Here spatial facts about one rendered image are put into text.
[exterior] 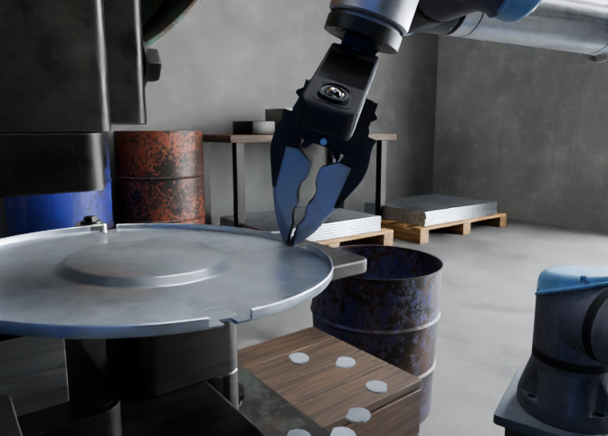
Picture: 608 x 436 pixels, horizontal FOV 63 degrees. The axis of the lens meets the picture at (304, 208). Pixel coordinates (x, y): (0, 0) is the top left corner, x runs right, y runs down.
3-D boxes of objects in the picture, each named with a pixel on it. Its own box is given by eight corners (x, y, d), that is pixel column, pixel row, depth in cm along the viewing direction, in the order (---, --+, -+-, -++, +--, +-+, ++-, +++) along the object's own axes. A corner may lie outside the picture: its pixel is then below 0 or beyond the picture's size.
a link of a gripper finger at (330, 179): (324, 243, 52) (353, 160, 51) (319, 257, 46) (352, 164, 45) (296, 233, 52) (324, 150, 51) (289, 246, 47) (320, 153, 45)
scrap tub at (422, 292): (373, 359, 195) (375, 239, 187) (464, 406, 161) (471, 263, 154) (284, 393, 170) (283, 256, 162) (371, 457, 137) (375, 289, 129)
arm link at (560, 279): (568, 328, 86) (575, 252, 84) (645, 363, 74) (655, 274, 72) (514, 339, 82) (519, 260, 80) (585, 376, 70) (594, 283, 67)
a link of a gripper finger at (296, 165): (294, 232, 52) (323, 150, 51) (286, 245, 47) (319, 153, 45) (266, 222, 53) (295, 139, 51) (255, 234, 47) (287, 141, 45)
